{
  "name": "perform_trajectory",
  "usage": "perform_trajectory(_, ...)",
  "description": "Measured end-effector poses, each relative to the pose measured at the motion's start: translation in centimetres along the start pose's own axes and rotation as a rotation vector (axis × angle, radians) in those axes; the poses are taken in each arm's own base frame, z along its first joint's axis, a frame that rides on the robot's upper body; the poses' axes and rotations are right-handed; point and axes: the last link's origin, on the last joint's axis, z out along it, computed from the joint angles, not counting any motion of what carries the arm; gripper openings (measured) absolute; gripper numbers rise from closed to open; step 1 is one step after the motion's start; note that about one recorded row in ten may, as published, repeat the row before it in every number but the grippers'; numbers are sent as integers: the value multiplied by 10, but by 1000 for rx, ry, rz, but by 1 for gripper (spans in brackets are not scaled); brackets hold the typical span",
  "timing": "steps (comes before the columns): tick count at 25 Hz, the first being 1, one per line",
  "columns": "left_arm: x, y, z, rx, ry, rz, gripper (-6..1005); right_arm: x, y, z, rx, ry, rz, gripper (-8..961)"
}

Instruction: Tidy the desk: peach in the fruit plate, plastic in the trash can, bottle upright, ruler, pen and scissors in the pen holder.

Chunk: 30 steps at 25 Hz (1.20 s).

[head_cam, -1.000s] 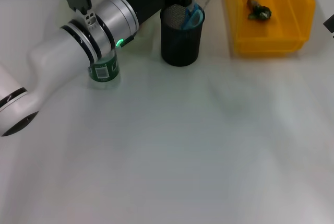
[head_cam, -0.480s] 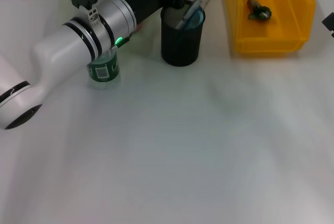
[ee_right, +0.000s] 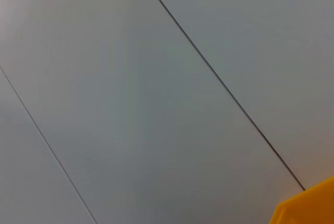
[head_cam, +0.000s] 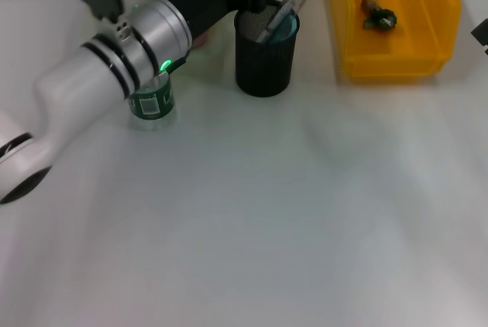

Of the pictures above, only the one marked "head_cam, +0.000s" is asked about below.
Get clear green-label water bottle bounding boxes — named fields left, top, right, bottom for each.
left=127, top=73, right=178, bottom=132

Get blue scissors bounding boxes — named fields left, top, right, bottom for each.
left=266, top=12, right=299, bottom=44

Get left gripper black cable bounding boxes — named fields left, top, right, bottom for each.
left=165, top=48, right=191, bottom=75

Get black mesh pen holder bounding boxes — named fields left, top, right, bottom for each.
left=233, top=0, right=301, bottom=98

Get grey ballpoint pen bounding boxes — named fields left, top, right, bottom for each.
left=255, top=0, right=297, bottom=45

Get green plastic wrapper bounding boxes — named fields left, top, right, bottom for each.
left=359, top=0, right=399, bottom=31

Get yellow plastic bin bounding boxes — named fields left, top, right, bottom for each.
left=328, top=0, right=464, bottom=85

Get pink toy peach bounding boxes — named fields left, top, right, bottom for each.
left=193, top=29, right=211, bottom=49

